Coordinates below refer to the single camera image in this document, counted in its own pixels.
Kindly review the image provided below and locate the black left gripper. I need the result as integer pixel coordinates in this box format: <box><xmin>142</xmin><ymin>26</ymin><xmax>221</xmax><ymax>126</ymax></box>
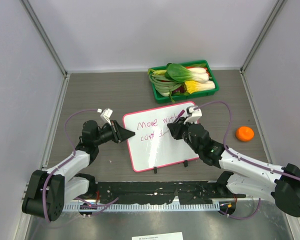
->
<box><xmin>93</xmin><ymin>120</ymin><xmax>134</xmax><ymax>146</ymax></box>

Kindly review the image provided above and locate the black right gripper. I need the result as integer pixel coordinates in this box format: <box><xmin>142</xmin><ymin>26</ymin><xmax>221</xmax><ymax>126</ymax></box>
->
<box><xmin>168</xmin><ymin>116</ymin><xmax>201</xmax><ymax>154</ymax></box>

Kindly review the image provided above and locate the magenta capped whiteboard marker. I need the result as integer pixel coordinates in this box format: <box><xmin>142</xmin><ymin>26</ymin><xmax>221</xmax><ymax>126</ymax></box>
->
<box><xmin>164</xmin><ymin>109</ymin><xmax>185</xmax><ymax>133</ymax></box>

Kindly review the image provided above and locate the pink framed whiteboard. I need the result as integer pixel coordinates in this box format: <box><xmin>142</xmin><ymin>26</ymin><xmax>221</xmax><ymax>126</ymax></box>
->
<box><xmin>122</xmin><ymin>101</ymin><xmax>199</xmax><ymax>173</ymax></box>

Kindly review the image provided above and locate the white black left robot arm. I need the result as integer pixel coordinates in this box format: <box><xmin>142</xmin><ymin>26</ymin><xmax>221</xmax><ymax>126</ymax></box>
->
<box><xmin>21</xmin><ymin>120</ymin><xmax>136</xmax><ymax>222</ymax></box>

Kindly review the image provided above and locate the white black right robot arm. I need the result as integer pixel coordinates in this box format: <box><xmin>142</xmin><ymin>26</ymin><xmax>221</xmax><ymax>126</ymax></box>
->
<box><xmin>167</xmin><ymin>117</ymin><xmax>300</xmax><ymax>218</ymax></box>

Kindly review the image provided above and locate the green plastic tray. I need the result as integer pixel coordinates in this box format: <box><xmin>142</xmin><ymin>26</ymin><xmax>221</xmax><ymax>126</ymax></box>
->
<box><xmin>147</xmin><ymin>60</ymin><xmax>220</xmax><ymax>104</ymax></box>

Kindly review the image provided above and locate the yellow leaf cabbage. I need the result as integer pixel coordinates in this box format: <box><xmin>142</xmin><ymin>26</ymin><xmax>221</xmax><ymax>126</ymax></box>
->
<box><xmin>184</xmin><ymin>80</ymin><xmax>216</xmax><ymax>94</ymax></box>

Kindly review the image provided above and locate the green long beans bundle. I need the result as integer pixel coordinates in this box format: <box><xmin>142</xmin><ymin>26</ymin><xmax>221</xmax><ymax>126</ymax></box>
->
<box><xmin>148</xmin><ymin>68</ymin><xmax>183</xmax><ymax>97</ymax></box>

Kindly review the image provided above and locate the green bok choy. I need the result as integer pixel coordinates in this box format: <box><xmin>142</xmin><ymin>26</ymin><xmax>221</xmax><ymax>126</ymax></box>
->
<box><xmin>166</xmin><ymin>63</ymin><xmax>210</xmax><ymax>83</ymax></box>

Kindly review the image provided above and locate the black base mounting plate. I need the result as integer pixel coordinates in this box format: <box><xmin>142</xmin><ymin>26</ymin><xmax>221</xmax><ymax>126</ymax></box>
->
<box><xmin>92</xmin><ymin>181</ymin><xmax>246</xmax><ymax>205</ymax></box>

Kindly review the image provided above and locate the red chili pepper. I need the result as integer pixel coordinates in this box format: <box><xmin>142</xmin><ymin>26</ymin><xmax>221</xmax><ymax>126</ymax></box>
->
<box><xmin>185</xmin><ymin>66</ymin><xmax>210</xmax><ymax>76</ymax></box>

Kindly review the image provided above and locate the orange ball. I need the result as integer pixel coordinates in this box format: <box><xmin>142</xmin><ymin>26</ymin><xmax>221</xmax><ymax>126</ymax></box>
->
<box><xmin>235</xmin><ymin>126</ymin><xmax>255</xmax><ymax>142</ymax></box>

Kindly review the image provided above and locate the white paper label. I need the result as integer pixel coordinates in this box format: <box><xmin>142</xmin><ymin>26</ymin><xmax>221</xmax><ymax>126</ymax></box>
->
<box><xmin>131</xmin><ymin>232</ymin><xmax>184</xmax><ymax>240</ymax></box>

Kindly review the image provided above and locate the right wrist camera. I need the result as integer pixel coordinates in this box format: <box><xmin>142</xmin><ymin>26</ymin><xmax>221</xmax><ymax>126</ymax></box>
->
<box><xmin>184</xmin><ymin>105</ymin><xmax>202</xmax><ymax>124</ymax></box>

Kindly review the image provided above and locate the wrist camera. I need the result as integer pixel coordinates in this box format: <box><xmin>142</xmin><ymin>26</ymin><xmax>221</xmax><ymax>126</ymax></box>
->
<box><xmin>97</xmin><ymin>108</ymin><xmax>113</xmax><ymax>125</ymax></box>
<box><xmin>184</xmin><ymin>105</ymin><xmax>202</xmax><ymax>124</ymax></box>

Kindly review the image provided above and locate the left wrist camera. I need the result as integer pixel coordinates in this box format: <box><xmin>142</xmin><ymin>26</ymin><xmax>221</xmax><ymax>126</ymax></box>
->
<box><xmin>97</xmin><ymin>108</ymin><xmax>113</xmax><ymax>125</ymax></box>

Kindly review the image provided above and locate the grey slotted cable duct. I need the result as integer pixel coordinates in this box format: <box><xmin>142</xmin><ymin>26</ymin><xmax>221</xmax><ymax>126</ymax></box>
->
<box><xmin>63</xmin><ymin>201</ymin><xmax>220</xmax><ymax>213</ymax></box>

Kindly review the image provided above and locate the left aluminium frame post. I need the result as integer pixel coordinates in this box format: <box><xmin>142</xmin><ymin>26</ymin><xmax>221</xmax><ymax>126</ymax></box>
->
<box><xmin>20</xmin><ymin>0</ymin><xmax>68</xmax><ymax>77</ymax></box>

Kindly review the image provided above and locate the aluminium frame post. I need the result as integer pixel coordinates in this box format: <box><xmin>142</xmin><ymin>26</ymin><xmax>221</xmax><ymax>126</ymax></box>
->
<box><xmin>240</xmin><ymin>0</ymin><xmax>287</xmax><ymax>74</ymax></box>
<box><xmin>20</xmin><ymin>0</ymin><xmax>68</xmax><ymax>77</ymax></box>

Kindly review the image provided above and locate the right aluminium frame post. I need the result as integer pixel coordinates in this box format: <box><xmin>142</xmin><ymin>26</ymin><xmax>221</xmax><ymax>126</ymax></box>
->
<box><xmin>240</xmin><ymin>0</ymin><xmax>287</xmax><ymax>74</ymax></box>

